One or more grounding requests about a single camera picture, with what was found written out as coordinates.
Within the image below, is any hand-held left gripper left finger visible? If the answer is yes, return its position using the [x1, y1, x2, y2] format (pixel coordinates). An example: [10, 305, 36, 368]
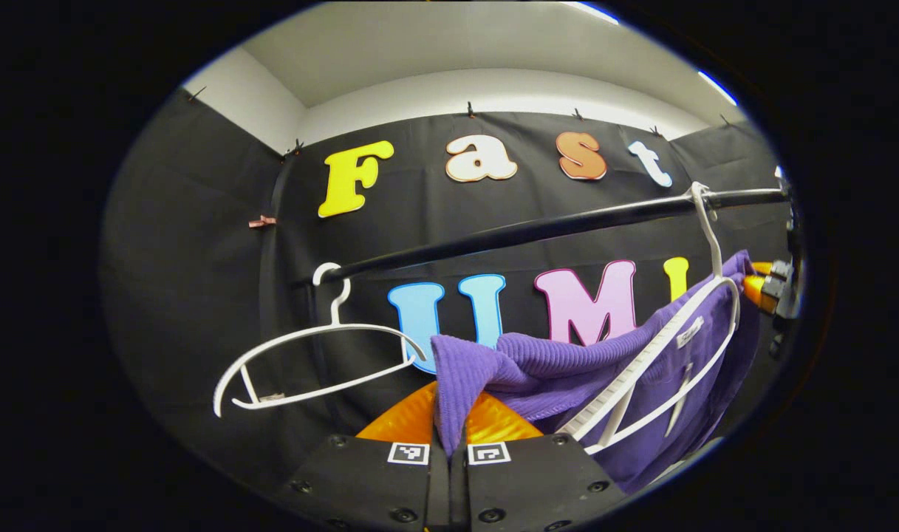
[281, 380, 451, 532]

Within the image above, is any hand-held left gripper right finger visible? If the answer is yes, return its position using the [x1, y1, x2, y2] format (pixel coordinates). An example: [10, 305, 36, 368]
[451, 390, 629, 532]

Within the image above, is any purple ribbed jacket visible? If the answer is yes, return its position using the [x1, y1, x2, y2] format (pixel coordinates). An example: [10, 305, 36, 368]
[429, 250, 762, 494]

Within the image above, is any white hanger with ridged shoulders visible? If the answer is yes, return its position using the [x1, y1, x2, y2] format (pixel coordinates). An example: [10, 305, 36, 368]
[556, 181, 742, 455]

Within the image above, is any white plastic clothes hanger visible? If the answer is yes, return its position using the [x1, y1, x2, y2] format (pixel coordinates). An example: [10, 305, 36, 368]
[213, 262, 428, 418]

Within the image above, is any black clothes rack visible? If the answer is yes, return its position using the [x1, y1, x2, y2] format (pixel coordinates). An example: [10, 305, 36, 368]
[294, 187, 791, 287]

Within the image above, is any black backdrop cloth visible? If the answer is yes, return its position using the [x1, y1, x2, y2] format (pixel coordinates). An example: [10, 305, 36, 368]
[98, 89, 797, 503]

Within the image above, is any row of black cloth clips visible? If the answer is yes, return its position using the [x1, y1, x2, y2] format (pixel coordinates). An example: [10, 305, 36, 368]
[187, 85, 734, 157]

